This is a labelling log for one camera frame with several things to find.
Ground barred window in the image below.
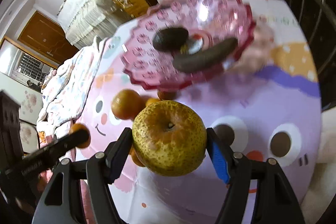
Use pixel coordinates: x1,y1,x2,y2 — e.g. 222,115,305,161
0,39,54,85

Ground cartoon printed bed sheet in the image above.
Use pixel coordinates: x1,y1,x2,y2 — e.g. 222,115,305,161
75,0,321,223

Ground floral quilt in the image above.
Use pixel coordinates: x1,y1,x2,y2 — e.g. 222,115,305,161
37,36,107,143

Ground large orange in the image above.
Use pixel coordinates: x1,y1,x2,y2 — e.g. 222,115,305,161
111,89,144,120

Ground dark avocado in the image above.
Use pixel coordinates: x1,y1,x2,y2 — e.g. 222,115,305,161
152,27,189,52

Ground pink plastic fruit tray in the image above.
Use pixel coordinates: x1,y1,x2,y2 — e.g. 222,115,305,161
121,0,256,91

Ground white cloth covered furniture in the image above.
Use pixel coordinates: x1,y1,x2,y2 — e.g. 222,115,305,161
58,0,131,49

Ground dark green cucumber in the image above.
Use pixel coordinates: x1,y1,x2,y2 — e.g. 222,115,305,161
172,38,238,73

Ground brown wooden door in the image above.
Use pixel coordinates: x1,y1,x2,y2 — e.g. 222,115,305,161
18,11,79,64

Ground yellow speckled pear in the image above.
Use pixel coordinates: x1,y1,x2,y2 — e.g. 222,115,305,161
132,100,207,177

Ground small mandarin orange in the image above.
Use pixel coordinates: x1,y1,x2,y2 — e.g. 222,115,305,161
69,123,91,149
157,91,177,100
129,146,145,167
145,98,161,106

